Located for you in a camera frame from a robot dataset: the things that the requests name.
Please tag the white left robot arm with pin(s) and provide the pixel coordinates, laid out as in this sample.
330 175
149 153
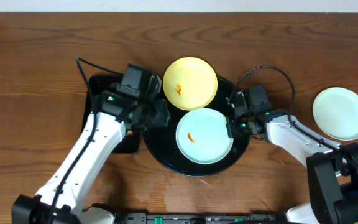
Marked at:
62 198

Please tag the black rectangular tray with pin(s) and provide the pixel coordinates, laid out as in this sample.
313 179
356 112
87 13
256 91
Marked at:
98 83

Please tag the yellow plate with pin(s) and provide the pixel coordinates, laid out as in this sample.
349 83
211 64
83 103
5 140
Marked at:
190 83

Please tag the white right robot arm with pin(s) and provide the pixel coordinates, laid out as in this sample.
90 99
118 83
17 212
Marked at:
332 168

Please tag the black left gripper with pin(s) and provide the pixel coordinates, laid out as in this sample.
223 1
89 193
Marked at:
161 112

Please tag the mint plate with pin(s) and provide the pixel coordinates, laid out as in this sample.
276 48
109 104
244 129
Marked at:
202 137
335 111

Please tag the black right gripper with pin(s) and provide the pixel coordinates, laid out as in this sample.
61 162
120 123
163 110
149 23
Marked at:
231 121

